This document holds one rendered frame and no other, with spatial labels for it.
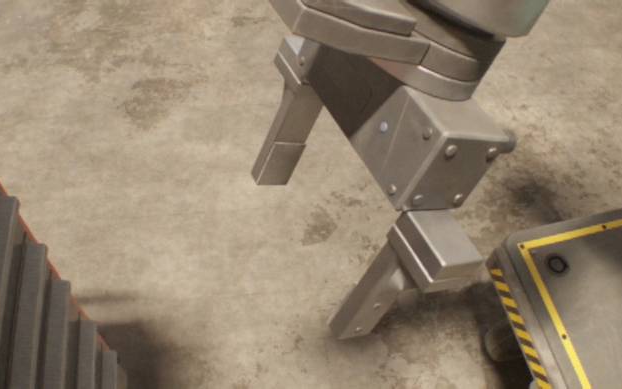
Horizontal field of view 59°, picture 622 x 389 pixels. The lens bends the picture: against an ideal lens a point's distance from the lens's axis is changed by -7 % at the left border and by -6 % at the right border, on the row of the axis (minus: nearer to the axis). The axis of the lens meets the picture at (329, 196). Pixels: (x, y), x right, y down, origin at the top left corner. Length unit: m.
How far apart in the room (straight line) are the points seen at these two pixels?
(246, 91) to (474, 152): 1.27
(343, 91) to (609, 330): 0.73
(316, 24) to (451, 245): 0.13
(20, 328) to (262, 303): 0.74
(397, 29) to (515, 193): 1.21
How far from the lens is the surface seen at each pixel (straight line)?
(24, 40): 1.82
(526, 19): 0.28
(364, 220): 1.30
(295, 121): 0.40
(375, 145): 0.30
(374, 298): 0.33
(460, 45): 0.28
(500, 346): 1.11
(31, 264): 0.55
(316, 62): 0.35
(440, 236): 0.29
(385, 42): 0.26
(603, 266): 1.02
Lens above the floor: 1.09
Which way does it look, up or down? 55 degrees down
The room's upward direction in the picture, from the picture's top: 9 degrees clockwise
